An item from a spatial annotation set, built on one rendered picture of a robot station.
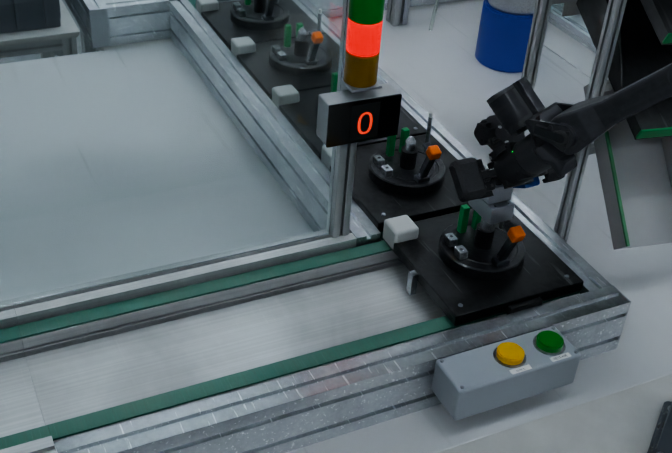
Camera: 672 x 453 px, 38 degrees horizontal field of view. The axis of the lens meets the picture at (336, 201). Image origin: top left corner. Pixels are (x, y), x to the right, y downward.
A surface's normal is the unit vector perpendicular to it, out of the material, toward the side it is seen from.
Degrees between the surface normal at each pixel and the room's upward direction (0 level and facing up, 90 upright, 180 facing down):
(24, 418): 0
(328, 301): 0
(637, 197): 45
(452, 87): 0
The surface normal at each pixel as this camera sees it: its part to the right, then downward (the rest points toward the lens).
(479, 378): 0.07, -0.83
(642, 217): 0.23, -0.19
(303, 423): 0.43, 0.53
